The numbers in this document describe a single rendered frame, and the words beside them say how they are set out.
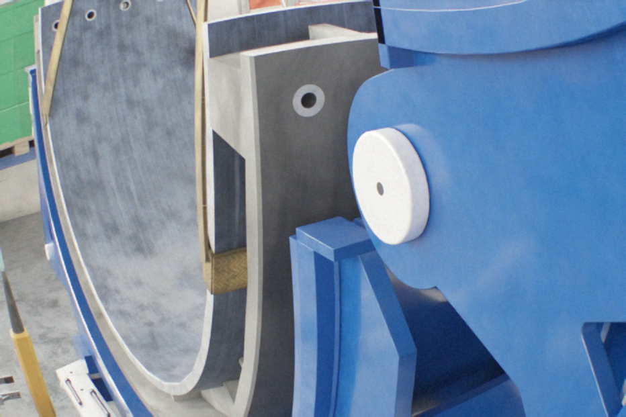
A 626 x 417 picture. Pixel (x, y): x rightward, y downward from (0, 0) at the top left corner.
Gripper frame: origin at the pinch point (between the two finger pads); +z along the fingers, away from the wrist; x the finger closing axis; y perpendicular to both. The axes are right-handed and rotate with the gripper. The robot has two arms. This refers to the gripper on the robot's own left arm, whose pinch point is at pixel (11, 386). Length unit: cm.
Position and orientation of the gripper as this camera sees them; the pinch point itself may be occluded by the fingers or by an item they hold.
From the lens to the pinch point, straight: 287.5
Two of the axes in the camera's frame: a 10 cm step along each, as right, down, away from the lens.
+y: -1.0, -9.5, -3.1
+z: 8.9, -2.3, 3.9
